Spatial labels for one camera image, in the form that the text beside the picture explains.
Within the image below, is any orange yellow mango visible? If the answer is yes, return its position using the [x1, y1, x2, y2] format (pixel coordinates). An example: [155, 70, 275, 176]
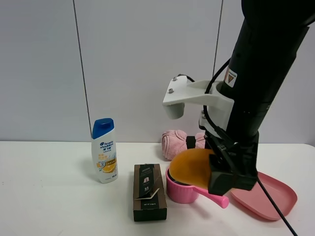
[169, 148, 213, 191]

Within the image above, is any black cable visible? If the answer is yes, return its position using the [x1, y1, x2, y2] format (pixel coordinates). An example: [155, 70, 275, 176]
[177, 59, 299, 236]

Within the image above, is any dark brown capsule box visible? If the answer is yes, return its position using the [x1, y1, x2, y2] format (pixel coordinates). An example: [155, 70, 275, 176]
[133, 164, 167, 222]

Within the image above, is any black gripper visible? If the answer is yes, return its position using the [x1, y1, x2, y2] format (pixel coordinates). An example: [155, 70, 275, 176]
[203, 128, 259, 196]

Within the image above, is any pink oval plate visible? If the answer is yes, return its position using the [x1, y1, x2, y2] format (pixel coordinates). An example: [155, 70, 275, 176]
[230, 172, 298, 221]

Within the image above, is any white blue shampoo bottle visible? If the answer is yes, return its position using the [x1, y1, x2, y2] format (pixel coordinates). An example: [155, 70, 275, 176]
[91, 118, 118, 183]

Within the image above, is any pink saucepan with handle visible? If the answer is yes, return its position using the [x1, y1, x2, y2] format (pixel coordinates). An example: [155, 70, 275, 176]
[165, 169, 229, 208]

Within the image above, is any rolled pink towel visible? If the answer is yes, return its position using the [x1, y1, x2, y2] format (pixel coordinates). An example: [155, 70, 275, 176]
[161, 130, 205, 160]

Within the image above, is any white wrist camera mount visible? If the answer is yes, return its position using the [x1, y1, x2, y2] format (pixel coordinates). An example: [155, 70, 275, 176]
[162, 75, 234, 130]

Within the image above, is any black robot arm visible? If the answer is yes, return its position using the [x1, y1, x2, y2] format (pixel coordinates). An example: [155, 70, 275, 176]
[203, 0, 315, 196]

